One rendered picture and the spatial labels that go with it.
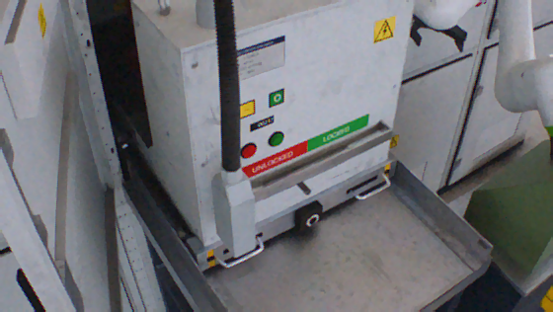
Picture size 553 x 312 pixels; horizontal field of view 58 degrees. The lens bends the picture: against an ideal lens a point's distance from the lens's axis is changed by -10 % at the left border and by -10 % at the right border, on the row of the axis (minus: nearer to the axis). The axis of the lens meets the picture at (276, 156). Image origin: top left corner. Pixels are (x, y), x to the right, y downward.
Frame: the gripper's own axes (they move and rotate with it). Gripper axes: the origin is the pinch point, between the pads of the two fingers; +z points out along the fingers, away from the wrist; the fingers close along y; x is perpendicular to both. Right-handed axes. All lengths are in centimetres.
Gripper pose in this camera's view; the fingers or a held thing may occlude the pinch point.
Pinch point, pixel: (439, 42)
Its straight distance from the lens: 163.7
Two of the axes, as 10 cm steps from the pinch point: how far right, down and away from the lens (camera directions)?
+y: 8.0, 2.0, -5.7
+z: 5.1, 2.6, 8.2
